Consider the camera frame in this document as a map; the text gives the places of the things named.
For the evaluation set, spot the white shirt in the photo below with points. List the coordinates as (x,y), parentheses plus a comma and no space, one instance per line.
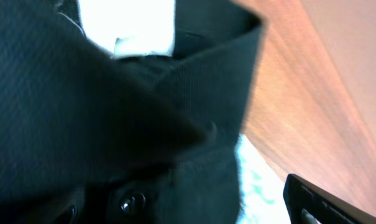
(130,28)

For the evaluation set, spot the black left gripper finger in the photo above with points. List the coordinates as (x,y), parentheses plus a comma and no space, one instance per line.
(308,203)

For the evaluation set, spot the black t-shirt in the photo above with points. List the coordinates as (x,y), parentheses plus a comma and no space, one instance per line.
(148,139)

